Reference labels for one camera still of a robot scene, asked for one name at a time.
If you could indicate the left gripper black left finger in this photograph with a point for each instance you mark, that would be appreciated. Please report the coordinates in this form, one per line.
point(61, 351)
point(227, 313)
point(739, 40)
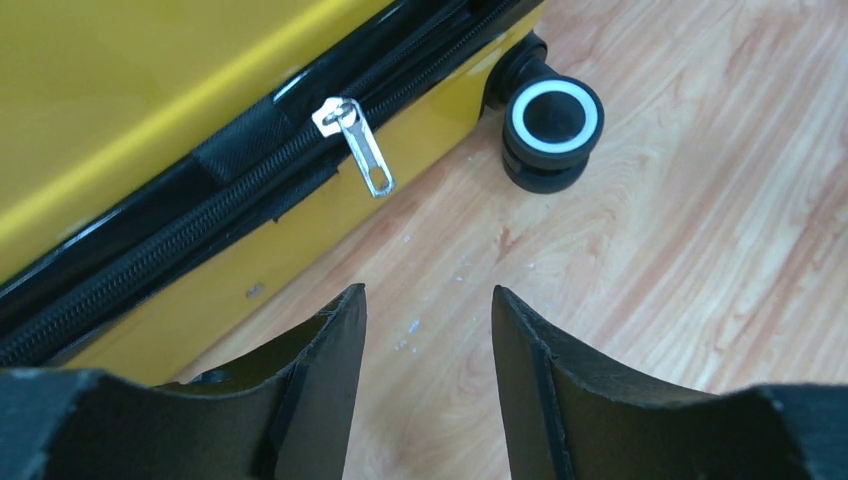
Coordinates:
point(282, 411)

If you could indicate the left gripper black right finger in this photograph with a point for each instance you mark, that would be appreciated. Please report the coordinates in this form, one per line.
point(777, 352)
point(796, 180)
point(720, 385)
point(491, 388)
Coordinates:
point(571, 412)

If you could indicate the silver zipper pull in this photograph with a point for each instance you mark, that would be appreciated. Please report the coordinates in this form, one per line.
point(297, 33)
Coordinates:
point(345, 116)

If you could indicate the yellow Pikachu hard-shell suitcase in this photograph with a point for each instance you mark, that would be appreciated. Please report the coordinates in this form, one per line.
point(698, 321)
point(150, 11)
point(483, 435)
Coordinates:
point(161, 173)

